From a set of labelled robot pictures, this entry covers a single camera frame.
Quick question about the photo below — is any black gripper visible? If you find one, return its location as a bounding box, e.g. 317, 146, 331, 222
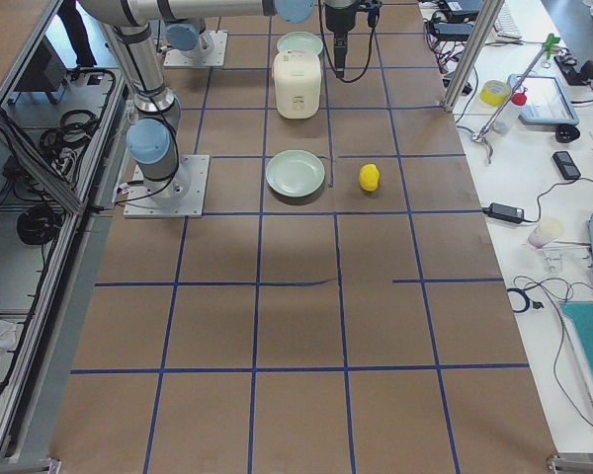
324, 0, 360, 77

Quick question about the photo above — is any cream white rice cooker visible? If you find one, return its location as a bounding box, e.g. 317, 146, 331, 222
272, 49, 322, 119

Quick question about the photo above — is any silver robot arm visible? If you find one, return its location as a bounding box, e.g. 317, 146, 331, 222
164, 23, 323, 69
82, 0, 381, 115

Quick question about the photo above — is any far pale green plate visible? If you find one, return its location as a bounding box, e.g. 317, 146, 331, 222
277, 32, 323, 55

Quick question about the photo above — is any pale green plate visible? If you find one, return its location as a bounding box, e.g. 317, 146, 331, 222
277, 32, 323, 55
265, 149, 325, 198

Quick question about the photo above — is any yellow lemon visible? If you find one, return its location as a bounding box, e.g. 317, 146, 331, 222
359, 163, 381, 193

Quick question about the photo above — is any near pale green plate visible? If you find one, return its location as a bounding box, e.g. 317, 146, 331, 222
265, 149, 325, 198

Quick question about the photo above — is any yellow tape roll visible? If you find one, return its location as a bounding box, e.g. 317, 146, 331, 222
479, 80, 512, 108

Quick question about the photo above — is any red capped squeeze bottle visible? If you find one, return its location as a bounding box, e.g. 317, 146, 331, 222
491, 87, 528, 135

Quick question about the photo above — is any metal rod with green clip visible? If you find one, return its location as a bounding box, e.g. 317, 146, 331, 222
470, 34, 561, 164

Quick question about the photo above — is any blue teach pendant tablet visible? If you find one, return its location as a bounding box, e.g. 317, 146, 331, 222
519, 75, 579, 125

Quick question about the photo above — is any black power adapter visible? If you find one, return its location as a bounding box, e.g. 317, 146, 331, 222
482, 202, 525, 224

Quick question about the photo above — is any black smartphone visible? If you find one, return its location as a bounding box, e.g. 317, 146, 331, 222
552, 151, 581, 181

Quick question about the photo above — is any clear plastic cup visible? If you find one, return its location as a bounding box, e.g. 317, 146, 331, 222
527, 217, 564, 249

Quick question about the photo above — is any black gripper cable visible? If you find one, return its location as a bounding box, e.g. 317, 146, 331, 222
318, 0, 380, 85

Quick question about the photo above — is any aluminium frame post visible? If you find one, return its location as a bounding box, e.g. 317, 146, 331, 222
442, 0, 504, 112

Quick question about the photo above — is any aluminium side frame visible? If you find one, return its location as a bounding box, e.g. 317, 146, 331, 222
0, 1, 127, 460

